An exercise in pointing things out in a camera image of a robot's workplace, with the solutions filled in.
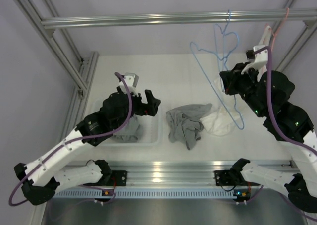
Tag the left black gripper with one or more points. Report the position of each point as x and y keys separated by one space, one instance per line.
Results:
x=149 y=109

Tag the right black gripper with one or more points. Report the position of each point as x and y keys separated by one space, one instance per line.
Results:
x=231 y=78

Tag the grey tank top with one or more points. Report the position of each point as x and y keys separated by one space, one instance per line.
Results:
x=130 y=133
x=185 y=123

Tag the blue wire hanger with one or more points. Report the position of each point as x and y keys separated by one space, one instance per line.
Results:
x=221 y=60
x=218 y=87

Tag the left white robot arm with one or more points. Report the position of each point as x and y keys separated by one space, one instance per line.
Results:
x=41 y=179

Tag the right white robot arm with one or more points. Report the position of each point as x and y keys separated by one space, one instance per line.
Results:
x=291 y=126

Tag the white tank top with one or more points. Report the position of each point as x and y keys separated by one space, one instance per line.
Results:
x=218 y=122

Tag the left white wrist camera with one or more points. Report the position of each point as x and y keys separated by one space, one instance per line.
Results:
x=128 y=83

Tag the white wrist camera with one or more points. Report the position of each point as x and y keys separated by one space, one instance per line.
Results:
x=261 y=59
x=128 y=83

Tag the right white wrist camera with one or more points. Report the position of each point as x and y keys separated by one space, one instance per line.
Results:
x=261 y=59

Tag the pink wire hanger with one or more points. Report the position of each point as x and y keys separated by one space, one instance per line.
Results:
x=270 y=34

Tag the left aluminium frame post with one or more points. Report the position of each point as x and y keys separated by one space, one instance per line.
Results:
x=30 y=11

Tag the aluminium frame post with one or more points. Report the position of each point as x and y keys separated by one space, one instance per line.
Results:
x=294 y=34
x=30 y=11

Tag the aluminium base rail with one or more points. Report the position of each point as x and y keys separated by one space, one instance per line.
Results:
x=160 y=174

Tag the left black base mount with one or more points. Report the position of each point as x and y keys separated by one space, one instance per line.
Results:
x=118 y=178

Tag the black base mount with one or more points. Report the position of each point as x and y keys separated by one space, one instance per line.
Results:
x=118 y=178
x=227 y=178

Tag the white slotted cable duct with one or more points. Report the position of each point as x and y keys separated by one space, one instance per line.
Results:
x=123 y=193

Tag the aluminium top rail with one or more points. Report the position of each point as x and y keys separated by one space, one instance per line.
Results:
x=180 y=18

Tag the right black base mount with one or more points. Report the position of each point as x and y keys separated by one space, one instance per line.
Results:
x=227 y=178

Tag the right aluminium frame post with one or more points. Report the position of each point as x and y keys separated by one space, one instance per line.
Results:
x=294 y=34

